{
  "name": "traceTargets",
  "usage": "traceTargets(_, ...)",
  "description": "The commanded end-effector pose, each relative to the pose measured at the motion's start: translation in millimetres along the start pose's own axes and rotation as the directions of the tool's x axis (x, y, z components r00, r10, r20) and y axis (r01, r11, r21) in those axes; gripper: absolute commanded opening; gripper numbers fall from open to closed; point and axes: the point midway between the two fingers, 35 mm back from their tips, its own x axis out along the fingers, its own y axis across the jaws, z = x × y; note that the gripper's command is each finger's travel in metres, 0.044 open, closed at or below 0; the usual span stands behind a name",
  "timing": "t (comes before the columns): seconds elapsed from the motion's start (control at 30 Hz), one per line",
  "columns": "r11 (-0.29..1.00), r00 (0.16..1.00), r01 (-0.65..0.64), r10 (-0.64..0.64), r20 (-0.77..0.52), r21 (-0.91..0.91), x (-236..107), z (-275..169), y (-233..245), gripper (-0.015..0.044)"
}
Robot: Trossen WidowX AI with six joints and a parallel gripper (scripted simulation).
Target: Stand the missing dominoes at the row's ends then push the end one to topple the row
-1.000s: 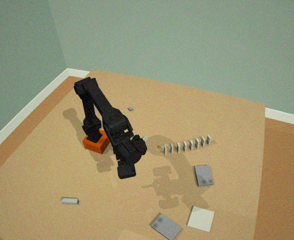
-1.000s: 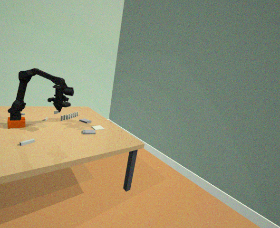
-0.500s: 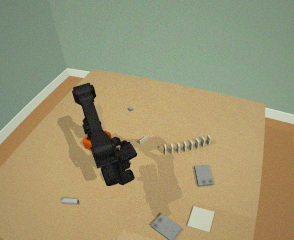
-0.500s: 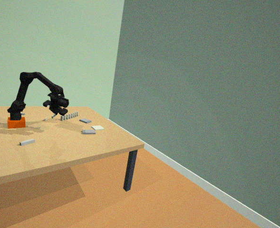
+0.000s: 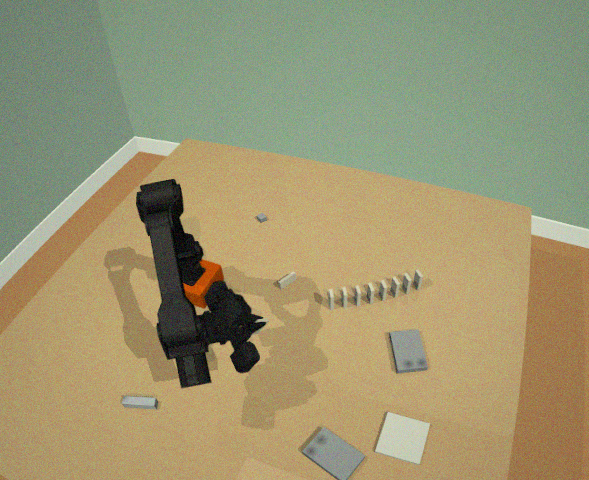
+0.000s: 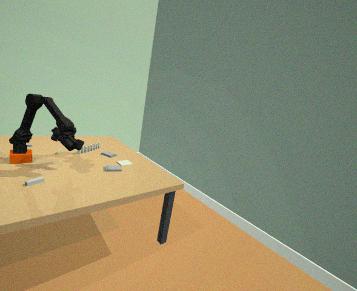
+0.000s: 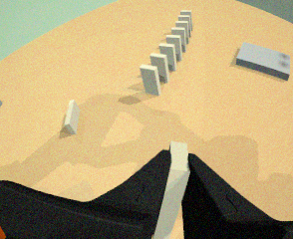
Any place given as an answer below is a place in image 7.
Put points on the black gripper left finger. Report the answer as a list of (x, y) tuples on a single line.
[(129, 211)]

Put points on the white domino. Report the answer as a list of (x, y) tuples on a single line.
[(168, 50), (160, 62), (182, 24), (185, 18), (176, 184), (150, 78), (181, 33), (174, 40), (73, 113), (185, 13)]

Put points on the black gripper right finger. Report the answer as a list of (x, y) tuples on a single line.
[(212, 209)]

